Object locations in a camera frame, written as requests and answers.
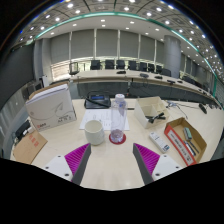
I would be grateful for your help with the flat round red coaster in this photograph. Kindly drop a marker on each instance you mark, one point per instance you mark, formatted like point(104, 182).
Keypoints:
point(113, 142)

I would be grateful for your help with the open white cardboard box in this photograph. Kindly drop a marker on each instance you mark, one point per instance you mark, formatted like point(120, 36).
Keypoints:
point(146, 106)

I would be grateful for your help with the black box-shaped device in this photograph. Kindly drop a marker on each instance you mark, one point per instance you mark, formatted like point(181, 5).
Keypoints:
point(23, 128)

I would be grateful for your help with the brown cardboard carton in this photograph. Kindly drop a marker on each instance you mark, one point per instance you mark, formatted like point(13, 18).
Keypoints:
point(40, 91)

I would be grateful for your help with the clear plastic water bottle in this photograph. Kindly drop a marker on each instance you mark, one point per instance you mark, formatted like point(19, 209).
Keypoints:
point(118, 116)

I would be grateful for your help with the white power strip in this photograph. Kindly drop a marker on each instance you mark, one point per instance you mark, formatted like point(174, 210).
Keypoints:
point(159, 142)

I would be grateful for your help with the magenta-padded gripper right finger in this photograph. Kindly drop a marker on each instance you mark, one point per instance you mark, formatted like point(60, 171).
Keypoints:
point(148, 160)

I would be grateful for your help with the row of black office chairs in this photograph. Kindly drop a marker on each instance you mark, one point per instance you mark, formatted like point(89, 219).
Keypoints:
point(120, 64)

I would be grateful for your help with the black conference desk unit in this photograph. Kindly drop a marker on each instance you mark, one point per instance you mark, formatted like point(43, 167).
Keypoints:
point(96, 100)

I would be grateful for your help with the white paper cup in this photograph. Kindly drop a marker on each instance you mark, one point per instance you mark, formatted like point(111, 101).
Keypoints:
point(94, 133)

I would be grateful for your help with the flat brown cardboard sheet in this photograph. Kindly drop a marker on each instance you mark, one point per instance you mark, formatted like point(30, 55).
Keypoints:
point(30, 146)

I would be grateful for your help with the grey-green small block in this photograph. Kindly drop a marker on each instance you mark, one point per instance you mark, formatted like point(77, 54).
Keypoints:
point(187, 133)

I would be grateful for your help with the white printed paper carton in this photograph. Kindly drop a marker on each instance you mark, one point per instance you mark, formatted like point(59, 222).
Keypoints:
point(50, 111)

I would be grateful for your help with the black handheld device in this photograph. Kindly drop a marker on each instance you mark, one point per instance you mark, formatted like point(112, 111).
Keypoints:
point(203, 108)

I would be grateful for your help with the open brown red-sided box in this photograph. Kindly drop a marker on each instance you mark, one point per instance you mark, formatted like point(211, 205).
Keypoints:
point(176, 143)

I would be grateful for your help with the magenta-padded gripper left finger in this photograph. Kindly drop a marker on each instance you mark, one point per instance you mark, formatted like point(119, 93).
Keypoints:
point(76, 160)

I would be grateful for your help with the round ceiling lights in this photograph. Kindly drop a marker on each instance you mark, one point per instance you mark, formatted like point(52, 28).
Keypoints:
point(100, 6)

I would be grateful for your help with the black desk microphones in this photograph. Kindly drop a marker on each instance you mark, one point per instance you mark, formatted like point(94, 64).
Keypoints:
point(144, 75)

